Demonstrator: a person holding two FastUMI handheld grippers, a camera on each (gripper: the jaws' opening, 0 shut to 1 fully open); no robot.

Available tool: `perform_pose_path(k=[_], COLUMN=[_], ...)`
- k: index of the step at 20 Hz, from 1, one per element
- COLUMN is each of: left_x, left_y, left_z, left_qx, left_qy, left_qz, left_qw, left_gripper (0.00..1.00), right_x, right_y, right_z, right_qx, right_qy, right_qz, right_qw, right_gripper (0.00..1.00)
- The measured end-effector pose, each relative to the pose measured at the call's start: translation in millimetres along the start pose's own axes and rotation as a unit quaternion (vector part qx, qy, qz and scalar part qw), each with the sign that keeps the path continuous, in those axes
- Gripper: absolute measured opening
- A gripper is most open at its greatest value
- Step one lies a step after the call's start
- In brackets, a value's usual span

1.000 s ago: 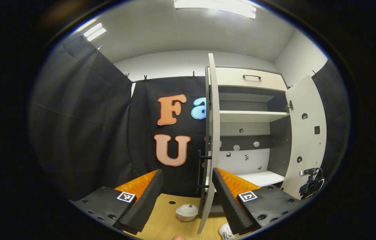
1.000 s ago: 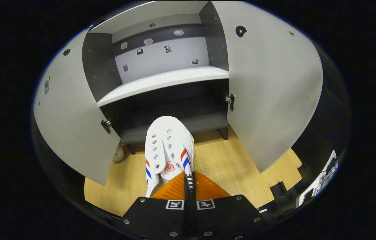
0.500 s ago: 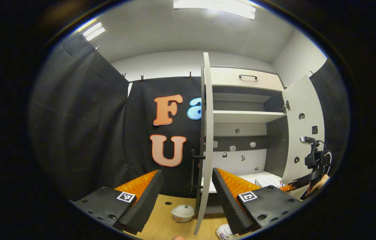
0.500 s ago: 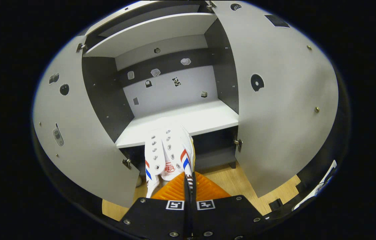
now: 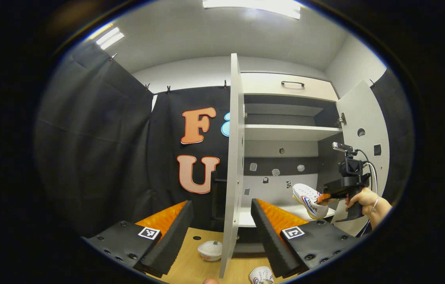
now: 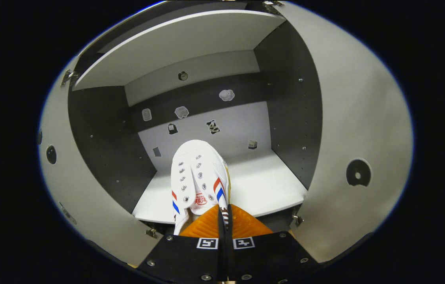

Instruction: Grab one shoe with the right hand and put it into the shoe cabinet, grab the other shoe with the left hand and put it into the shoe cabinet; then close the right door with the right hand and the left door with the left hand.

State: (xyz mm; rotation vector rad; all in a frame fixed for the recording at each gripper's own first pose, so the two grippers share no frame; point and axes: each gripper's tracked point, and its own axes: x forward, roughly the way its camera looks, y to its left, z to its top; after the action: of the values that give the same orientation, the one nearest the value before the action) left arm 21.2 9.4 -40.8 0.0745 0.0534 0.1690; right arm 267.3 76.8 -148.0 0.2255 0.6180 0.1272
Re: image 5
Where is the white cabinet drawer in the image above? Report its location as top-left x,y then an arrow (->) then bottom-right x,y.
241,72 -> 339,102

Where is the white shoe cabinet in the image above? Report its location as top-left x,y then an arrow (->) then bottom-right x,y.
230,71 -> 343,253

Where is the white canvas shoe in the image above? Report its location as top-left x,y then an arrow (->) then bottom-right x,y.
249,266 -> 275,284
292,183 -> 329,220

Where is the black door handle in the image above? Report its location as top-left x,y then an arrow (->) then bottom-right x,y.
211,170 -> 231,221

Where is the white cabinet door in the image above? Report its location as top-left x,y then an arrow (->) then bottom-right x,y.
331,80 -> 390,237
219,53 -> 245,278

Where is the white cabinet shelf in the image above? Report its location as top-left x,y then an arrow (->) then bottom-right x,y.
244,124 -> 343,142

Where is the ceiling light panel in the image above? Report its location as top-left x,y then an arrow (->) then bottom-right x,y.
95,27 -> 125,50
202,0 -> 302,20

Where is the hand-held gripper cable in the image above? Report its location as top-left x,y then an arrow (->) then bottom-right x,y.
355,149 -> 379,237

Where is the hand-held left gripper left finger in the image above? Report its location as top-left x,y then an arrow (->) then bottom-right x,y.
82,200 -> 194,278

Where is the black backdrop cloth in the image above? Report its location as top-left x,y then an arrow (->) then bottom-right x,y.
35,41 -> 414,237

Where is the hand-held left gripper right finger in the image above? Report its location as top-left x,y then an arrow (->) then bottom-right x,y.
251,198 -> 359,278

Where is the white lidded bowl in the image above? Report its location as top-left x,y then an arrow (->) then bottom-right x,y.
198,241 -> 223,262

